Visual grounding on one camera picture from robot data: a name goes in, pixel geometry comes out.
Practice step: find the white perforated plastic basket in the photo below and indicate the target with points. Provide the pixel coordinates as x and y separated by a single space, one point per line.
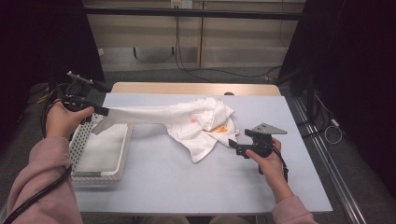
79 140

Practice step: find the black horizontal bar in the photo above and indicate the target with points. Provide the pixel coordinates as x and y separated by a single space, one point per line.
193 13

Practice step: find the person's right leg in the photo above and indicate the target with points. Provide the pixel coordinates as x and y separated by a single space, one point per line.
233 221

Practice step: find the dark curtain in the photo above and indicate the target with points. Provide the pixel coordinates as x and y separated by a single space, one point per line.
37 37
358 62

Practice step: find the person's right hand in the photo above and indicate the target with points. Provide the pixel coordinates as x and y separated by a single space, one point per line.
274 171

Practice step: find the person's left hand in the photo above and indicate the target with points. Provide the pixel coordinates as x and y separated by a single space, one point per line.
62 123

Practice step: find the white wall socket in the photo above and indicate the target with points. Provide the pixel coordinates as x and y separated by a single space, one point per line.
187 3
176 3

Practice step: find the metal floor rail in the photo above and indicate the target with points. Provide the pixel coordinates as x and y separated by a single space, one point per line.
3 216
330 174

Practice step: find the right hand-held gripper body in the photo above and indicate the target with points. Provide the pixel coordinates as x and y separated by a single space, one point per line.
263 144

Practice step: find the black metal stand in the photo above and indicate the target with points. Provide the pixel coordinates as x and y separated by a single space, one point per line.
309 99
101 86

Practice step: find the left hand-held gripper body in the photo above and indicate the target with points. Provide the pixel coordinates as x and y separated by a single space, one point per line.
76 93

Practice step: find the white baby shirt chick print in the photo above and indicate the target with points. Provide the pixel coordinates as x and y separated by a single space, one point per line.
186 124

